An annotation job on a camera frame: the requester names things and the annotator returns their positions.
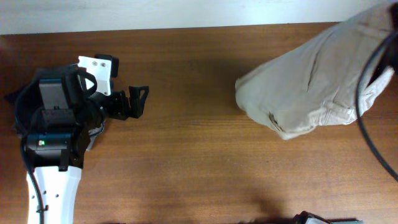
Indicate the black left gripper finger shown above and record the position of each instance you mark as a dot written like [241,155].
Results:
[118,105]
[138,95]

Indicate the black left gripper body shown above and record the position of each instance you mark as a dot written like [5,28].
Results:
[123,104]

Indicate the beige shorts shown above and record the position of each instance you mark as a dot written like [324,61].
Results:
[321,83]

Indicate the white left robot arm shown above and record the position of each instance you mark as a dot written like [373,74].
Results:
[58,116]

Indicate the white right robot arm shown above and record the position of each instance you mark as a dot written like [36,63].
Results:
[387,49]

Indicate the black folded garment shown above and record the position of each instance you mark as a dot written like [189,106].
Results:
[11,98]

